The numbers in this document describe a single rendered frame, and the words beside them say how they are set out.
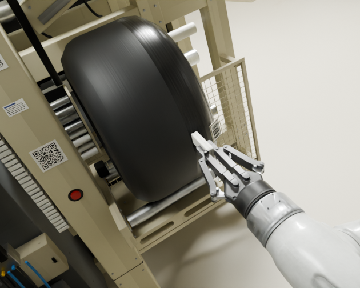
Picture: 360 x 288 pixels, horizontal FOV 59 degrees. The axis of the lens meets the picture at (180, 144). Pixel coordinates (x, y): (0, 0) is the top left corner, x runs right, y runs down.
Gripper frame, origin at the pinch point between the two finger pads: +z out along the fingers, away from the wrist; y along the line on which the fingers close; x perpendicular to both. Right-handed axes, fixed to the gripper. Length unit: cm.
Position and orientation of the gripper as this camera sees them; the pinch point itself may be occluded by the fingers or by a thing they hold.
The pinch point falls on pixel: (202, 145)
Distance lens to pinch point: 71.0
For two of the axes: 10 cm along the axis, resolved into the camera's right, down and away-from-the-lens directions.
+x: 1.8, 7.0, 6.9
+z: -4.9, -5.5, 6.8
